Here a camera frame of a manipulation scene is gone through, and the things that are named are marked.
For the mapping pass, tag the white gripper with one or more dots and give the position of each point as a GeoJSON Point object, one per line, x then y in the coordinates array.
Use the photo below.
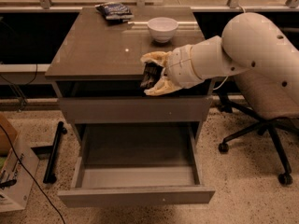
{"type": "Point", "coordinates": [179, 66]}

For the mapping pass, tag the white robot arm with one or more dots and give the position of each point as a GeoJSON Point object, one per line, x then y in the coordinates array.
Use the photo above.
{"type": "Point", "coordinates": [249, 42]}

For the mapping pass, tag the closed grey upper drawer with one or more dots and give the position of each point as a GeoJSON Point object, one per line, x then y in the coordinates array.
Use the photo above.
{"type": "Point", "coordinates": [135, 110]}

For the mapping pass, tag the grey drawer cabinet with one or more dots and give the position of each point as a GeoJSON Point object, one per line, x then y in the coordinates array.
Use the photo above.
{"type": "Point", "coordinates": [101, 59]}

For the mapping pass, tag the open grey bottom drawer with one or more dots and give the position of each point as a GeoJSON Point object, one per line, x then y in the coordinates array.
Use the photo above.
{"type": "Point", "coordinates": [137, 164]}

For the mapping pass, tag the white ceramic bowl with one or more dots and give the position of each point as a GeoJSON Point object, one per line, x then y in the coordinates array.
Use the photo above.
{"type": "Point", "coordinates": [162, 29]}

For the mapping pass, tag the blue snack bag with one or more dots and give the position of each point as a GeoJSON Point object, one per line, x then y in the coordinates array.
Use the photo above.
{"type": "Point", "coordinates": [113, 11]}

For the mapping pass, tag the brown office chair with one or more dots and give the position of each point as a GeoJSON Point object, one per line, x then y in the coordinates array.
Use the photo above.
{"type": "Point", "coordinates": [271, 106]}

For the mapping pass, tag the black bar on floor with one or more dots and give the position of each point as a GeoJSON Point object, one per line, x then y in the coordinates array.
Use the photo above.
{"type": "Point", "coordinates": [50, 177]}

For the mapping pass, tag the brown cardboard box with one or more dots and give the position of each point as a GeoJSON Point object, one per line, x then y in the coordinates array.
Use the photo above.
{"type": "Point", "coordinates": [8, 135]}

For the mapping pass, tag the white cardboard box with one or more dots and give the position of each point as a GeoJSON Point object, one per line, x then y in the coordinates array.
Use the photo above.
{"type": "Point", "coordinates": [18, 174]}

